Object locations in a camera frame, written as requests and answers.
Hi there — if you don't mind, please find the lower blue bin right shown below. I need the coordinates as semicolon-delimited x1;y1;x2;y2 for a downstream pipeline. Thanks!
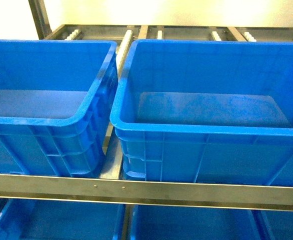
252;210;293;240

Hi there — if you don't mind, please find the large blue bin left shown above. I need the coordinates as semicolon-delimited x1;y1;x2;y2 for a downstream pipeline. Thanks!
0;40;118;178

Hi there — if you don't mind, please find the large blue bin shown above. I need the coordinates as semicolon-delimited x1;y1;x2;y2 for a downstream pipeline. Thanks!
110;39;293;187
0;40;118;178

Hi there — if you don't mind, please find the metal shelf rack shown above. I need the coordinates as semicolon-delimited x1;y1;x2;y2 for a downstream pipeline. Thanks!
0;0;293;212

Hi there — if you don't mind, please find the large blue bin right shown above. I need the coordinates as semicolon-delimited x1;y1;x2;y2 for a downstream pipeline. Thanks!
110;39;293;187

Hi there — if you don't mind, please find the lower blue bin middle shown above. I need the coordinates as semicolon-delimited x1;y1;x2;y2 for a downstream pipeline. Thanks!
124;205;270;240

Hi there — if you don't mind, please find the lower blue bin left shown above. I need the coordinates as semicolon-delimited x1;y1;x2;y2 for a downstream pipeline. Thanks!
0;199;125;240

